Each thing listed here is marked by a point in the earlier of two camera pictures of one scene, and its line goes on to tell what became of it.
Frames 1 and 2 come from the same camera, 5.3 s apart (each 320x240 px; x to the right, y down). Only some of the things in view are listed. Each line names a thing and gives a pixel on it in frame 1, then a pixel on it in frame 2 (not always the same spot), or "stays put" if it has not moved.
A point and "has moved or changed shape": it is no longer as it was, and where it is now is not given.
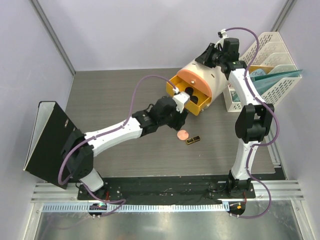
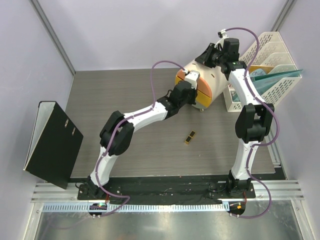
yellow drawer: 204,101 has moved or changed shape
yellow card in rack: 265,68 stays put
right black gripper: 205,58 stays put
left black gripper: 179,119 to 194,92
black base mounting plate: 155,187 stays put
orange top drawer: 195,79 stays put
